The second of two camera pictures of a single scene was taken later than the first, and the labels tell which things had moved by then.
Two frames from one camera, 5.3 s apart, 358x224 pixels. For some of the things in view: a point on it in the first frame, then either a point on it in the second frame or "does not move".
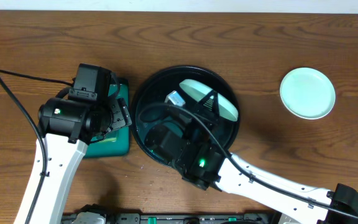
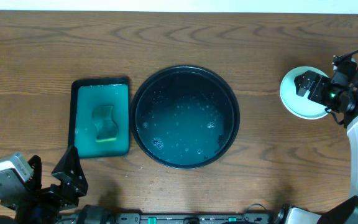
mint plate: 197,90 -> 301,107
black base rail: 167,218 does not move
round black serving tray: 174,102 does not move
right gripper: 197,112 -> 313,86
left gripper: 120,112 -> 51,193
